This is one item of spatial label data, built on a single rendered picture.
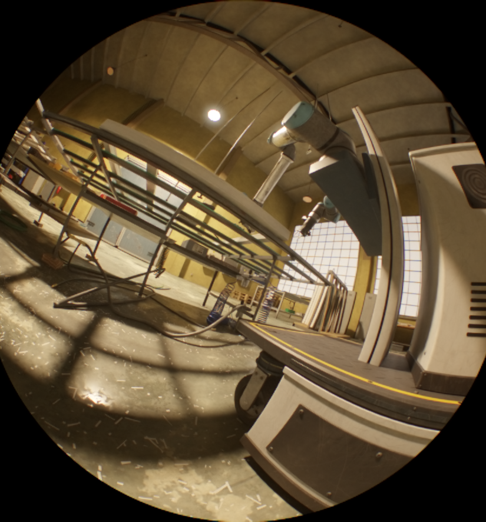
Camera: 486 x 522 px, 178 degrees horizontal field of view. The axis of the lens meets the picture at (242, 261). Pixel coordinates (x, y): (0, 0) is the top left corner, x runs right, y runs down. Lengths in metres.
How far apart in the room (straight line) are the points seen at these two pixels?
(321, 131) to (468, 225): 0.54
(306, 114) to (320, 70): 7.40
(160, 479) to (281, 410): 0.28
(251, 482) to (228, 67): 9.28
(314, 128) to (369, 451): 0.80
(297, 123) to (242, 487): 1.01
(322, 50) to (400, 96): 3.41
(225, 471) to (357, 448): 0.27
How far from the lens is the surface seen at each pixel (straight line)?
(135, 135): 1.01
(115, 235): 7.48
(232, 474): 0.45
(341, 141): 0.70
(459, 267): 0.35
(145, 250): 7.24
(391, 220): 0.52
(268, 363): 0.42
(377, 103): 8.49
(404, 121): 9.04
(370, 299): 7.17
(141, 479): 0.40
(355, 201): 0.64
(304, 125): 0.66
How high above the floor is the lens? 0.39
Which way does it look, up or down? 11 degrees up
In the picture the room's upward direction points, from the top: 21 degrees clockwise
